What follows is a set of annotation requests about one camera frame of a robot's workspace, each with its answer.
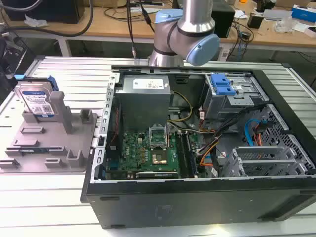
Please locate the grey parts rack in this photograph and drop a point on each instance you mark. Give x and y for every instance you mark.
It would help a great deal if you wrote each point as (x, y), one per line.
(47, 138)

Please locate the RAM stick in rack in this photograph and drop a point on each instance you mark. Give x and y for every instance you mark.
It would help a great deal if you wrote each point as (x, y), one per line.
(32, 149)

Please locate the silver drive cage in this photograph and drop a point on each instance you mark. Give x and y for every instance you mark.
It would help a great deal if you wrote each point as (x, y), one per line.
(229, 98)

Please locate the grey power supply unit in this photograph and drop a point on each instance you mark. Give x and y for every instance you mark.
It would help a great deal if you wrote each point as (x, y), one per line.
(143, 103)

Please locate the black open PC case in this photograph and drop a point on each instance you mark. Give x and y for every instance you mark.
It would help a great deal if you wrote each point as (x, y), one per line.
(197, 205)

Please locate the wooden desk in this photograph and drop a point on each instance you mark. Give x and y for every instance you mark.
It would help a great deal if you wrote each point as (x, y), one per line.
(118, 27)

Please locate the small black device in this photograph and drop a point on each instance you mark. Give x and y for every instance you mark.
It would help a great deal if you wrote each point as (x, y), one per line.
(255, 20)

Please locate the green motherboard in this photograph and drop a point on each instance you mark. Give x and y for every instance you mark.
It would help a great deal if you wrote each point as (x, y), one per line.
(150, 153)

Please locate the black equipment beside table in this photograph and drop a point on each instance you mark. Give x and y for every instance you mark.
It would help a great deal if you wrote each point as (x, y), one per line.
(12, 56)

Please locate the black computer tower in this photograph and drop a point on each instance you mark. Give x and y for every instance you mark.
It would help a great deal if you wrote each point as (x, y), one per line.
(223, 21)

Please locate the silver CPU socket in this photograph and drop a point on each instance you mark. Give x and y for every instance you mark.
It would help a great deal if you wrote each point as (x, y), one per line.
(158, 138)

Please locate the blue white cardboard box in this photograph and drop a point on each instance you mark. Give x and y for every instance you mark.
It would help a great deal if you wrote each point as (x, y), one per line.
(304, 12)

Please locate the black box on desk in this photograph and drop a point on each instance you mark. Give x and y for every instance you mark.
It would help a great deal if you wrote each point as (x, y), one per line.
(44, 11)

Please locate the hard disk in blue carrier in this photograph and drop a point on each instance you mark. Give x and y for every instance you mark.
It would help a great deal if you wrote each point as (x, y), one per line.
(37, 98)

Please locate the black RAM slots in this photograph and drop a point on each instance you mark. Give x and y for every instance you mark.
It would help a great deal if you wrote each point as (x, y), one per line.
(186, 155)

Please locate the blue drive bay latch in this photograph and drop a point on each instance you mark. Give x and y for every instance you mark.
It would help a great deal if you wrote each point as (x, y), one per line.
(222, 85)

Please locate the silver disk bay bracket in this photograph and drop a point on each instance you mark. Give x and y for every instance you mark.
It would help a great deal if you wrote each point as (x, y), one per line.
(261, 160)

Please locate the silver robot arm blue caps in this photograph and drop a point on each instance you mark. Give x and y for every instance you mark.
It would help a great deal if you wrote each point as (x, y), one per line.
(184, 29)

